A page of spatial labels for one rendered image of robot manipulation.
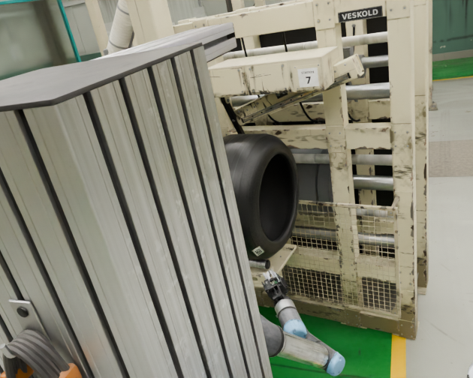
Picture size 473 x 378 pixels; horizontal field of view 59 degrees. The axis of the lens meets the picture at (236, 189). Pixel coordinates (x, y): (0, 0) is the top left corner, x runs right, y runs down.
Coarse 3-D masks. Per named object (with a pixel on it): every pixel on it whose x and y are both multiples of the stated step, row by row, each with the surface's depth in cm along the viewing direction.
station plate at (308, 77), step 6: (300, 72) 184; (306, 72) 182; (312, 72) 181; (300, 78) 185; (306, 78) 184; (312, 78) 182; (300, 84) 186; (306, 84) 185; (312, 84) 183; (318, 84) 182
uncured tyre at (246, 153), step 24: (240, 144) 187; (264, 144) 187; (240, 168) 177; (264, 168) 183; (288, 168) 220; (240, 192) 175; (264, 192) 233; (288, 192) 225; (240, 216) 176; (264, 216) 230; (288, 216) 222; (264, 240) 187
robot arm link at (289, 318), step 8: (280, 312) 153; (288, 312) 151; (296, 312) 152; (280, 320) 152; (288, 320) 148; (296, 320) 148; (288, 328) 146; (296, 328) 145; (304, 328) 146; (304, 336) 147
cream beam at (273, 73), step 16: (320, 48) 198; (336, 48) 193; (224, 64) 208; (240, 64) 198; (256, 64) 193; (272, 64) 189; (288, 64) 185; (304, 64) 182; (320, 64) 178; (224, 80) 204; (240, 80) 200; (256, 80) 196; (272, 80) 192; (288, 80) 188; (320, 80) 181; (224, 96) 208
